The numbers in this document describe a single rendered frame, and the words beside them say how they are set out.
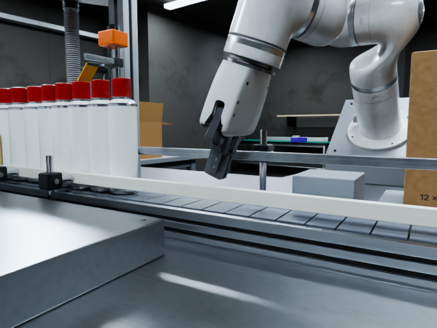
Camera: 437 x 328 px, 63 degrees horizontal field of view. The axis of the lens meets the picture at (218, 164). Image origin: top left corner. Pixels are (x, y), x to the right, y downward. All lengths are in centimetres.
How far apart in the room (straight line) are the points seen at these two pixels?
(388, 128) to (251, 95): 71
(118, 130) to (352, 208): 40
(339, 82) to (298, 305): 766
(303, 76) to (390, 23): 737
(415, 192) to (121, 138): 50
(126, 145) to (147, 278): 29
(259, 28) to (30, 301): 39
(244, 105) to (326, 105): 754
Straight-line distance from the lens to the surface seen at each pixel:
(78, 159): 73
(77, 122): 73
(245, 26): 50
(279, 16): 50
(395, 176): 114
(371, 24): 97
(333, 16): 55
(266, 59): 50
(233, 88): 49
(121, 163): 65
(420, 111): 67
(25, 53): 580
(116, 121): 65
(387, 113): 112
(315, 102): 812
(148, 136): 247
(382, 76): 105
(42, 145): 82
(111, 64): 80
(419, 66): 68
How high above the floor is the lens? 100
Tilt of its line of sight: 6 degrees down
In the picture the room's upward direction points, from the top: straight up
